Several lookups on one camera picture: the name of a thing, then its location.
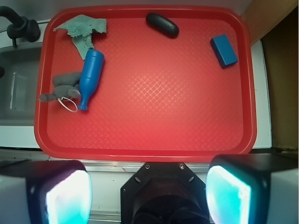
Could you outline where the black faucet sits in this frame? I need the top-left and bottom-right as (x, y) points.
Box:
(0, 6), (41, 49)

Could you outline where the black oval case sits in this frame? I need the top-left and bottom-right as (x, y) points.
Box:
(145, 13), (179, 38)

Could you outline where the red plastic tray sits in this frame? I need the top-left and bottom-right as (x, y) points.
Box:
(34, 6), (257, 162)

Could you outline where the white string loop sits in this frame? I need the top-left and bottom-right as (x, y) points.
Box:
(57, 97), (78, 113)

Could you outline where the blue rectangular block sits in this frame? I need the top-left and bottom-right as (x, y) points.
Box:
(210, 35), (238, 68)

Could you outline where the grey sink basin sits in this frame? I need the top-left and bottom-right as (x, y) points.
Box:
(0, 43), (42, 126)

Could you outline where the teal blue cloth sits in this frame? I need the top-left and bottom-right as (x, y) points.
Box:
(53, 14), (107, 61)

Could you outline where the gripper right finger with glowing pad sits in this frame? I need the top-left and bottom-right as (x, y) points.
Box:
(206, 154), (299, 224)

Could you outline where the grey plush toy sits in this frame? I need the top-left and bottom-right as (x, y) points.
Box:
(39, 71), (81, 103)

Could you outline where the blue plastic bottle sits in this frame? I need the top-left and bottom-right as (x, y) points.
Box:
(78, 49), (104, 111)

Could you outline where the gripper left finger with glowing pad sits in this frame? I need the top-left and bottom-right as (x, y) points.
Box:
(0, 160), (92, 224)

